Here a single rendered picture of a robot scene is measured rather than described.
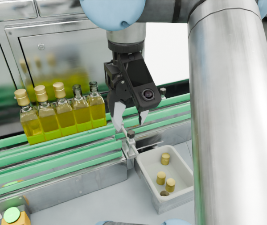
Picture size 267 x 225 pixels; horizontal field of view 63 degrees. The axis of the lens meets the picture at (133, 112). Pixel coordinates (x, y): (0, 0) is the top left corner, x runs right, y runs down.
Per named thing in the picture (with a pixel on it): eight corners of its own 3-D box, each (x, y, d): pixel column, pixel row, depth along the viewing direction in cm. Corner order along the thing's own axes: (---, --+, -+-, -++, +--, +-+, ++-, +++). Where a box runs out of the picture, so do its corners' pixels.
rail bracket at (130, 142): (124, 136, 91) (124, 113, 84) (141, 166, 79) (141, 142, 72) (117, 139, 90) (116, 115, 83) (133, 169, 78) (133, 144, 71)
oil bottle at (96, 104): (104, 131, 95) (100, 89, 82) (108, 139, 91) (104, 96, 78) (92, 135, 93) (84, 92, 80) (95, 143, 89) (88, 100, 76)
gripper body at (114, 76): (133, 80, 54) (134, 29, 47) (149, 97, 48) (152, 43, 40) (104, 85, 52) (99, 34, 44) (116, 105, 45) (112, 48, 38)
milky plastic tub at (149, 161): (169, 156, 100) (170, 143, 95) (198, 197, 83) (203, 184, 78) (133, 168, 95) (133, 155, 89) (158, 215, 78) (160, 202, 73)
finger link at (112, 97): (122, 112, 51) (130, 79, 46) (125, 117, 49) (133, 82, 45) (103, 114, 49) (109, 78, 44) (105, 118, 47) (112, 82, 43)
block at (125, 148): (126, 151, 94) (126, 139, 90) (135, 167, 87) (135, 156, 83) (119, 153, 93) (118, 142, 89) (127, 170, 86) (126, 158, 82)
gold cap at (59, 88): (65, 91, 76) (62, 80, 73) (67, 97, 73) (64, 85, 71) (54, 93, 75) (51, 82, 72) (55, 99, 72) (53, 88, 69)
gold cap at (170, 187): (176, 190, 84) (177, 184, 82) (168, 193, 83) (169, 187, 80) (171, 183, 87) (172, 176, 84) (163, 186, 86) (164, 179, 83)
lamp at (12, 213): (20, 208, 73) (17, 203, 71) (20, 220, 70) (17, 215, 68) (6, 213, 72) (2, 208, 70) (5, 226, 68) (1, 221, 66)
